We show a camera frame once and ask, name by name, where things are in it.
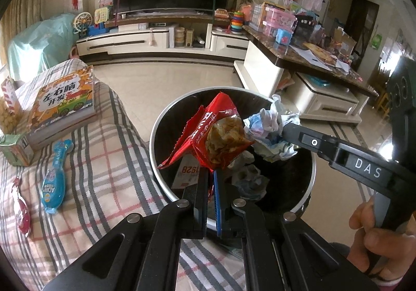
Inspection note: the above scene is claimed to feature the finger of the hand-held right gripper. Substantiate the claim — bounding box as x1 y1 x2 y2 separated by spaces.
281 122 340 165

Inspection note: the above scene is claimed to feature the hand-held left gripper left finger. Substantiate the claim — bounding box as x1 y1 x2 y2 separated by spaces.
42 167 209 291

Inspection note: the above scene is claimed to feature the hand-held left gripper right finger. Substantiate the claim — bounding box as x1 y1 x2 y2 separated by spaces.
213 169 379 291

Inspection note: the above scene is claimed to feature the paper ball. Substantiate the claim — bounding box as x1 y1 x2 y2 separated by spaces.
231 163 270 202
243 94 301 163

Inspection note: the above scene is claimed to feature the white trash bin black liner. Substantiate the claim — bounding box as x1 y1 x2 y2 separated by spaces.
149 86 317 218

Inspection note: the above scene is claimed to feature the red snack packet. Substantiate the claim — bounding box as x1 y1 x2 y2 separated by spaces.
158 92 256 170

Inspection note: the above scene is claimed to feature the person's right hand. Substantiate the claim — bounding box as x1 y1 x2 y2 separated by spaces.
348 197 416 282

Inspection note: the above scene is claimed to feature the marble-top side cabinet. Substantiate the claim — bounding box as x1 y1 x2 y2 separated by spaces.
233 25 379 124

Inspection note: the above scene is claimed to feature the plaid blanket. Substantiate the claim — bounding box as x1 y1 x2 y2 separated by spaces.
0 58 248 291

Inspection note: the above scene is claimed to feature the cardboard box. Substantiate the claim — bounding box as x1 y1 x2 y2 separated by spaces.
331 27 357 55

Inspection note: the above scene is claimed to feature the pink toy box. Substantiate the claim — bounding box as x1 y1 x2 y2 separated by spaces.
263 7 298 39

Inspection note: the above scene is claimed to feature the dark wooden door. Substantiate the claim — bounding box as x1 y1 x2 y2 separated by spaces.
348 0 380 72

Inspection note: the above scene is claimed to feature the rainbow stacking rings toy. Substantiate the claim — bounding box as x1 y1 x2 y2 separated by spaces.
229 10 245 34

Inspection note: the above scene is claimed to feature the blue toothbrush packet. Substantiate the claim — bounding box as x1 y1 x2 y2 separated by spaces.
41 139 75 214

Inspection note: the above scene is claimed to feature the orange children's book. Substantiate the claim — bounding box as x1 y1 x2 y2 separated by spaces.
15 65 98 151

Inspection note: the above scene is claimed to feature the white TV cabinet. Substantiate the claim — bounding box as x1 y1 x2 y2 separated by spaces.
75 13 251 59

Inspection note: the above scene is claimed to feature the pink packet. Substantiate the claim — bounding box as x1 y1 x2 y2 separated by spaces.
11 176 31 237

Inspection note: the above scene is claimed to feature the green carton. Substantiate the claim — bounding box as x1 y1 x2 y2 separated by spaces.
0 133 36 167

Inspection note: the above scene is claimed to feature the blue toy vehicle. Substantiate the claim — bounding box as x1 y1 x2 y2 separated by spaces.
87 22 106 37

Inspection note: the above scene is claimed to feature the toy telephone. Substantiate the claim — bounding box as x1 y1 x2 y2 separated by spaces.
94 7 113 23

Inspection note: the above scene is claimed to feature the popcorn snack jar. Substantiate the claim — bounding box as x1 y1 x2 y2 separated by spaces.
0 66 23 135

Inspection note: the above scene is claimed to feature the toy ferris wheel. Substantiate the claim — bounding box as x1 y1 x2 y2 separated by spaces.
72 12 91 39

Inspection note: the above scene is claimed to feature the teal cloth cover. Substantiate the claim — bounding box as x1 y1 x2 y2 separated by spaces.
7 13 80 83

